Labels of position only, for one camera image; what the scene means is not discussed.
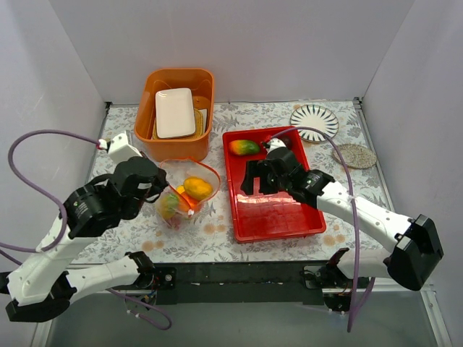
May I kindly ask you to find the purple grape bunch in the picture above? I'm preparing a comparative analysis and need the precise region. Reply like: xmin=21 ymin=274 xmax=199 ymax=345
xmin=165 ymin=214 xmax=184 ymax=230

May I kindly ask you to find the clear zip top bag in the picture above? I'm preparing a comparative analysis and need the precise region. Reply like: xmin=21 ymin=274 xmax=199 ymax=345
xmin=155 ymin=158 xmax=221 ymax=228

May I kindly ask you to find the green yellow mango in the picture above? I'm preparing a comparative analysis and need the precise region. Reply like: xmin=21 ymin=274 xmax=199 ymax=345
xmin=183 ymin=176 xmax=213 ymax=201

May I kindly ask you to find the orange tangerine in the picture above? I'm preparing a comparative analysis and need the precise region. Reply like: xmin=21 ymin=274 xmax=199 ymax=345
xmin=176 ymin=185 xmax=201 ymax=213

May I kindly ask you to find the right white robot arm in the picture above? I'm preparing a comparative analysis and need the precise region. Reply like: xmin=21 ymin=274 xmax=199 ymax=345
xmin=240 ymin=147 xmax=444 ymax=291

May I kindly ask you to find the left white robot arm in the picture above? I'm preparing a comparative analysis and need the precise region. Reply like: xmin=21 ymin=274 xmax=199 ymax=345
xmin=1 ymin=156 xmax=169 ymax=322

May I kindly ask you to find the dark purple passion fruit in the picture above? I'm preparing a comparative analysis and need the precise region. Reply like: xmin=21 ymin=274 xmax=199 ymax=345
xmin=280 ymin=136 xmax=292 ymax=150

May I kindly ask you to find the red green mango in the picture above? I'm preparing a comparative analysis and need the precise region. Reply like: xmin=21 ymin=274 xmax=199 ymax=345
xmin=228 ymin=140 xmax=260 ymax=156

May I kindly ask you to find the red plastic tray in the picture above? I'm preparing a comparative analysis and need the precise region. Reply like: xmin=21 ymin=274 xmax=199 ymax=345
xmin=222 ymin=127 xmax=326 ymax=243

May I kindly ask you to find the striped round plate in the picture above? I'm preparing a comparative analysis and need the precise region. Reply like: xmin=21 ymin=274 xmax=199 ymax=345
xmin=289 ymin=104 xmax=339 ymax=139

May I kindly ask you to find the floral table mat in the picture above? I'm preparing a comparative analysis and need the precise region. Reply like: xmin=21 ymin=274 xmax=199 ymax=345
xmin=73 ymin=99 xmax=392 ymax=265

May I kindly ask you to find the speckled small round plate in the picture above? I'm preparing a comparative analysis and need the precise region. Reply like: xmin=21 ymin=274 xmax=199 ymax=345
xmin=332 ymin=144 xmax=377 ymax=169

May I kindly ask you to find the yellow woven basket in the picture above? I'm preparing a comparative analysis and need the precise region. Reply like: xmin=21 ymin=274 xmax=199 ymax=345
xmin=151 ymin=108 xmax=205 ymax=140

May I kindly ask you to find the white rectangular plate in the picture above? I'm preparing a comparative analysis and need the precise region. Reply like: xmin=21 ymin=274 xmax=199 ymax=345
xmin=155 ymin=87 xmax=195 ymax=137

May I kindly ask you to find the orange plastic bin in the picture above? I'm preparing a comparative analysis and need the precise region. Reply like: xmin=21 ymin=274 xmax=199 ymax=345
xmin=134 ymin=68 xmax=215 ymax=161

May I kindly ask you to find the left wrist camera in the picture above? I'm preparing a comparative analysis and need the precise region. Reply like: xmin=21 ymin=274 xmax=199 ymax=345
xmin=96 ymin=132 xmax=142 ymax=164

